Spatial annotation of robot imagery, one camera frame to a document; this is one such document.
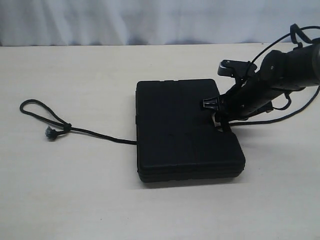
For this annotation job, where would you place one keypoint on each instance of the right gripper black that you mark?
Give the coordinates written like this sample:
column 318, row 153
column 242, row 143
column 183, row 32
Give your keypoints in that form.
column 254, row 98

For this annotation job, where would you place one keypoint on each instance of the black plastic carrying case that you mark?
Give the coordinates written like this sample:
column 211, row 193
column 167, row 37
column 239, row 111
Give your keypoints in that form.
column 176, row 139

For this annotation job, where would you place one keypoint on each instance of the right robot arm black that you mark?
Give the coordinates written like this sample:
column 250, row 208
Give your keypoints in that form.
column 280, row 73

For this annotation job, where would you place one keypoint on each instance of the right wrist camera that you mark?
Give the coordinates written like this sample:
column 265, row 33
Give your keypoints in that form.
column 236, row 69

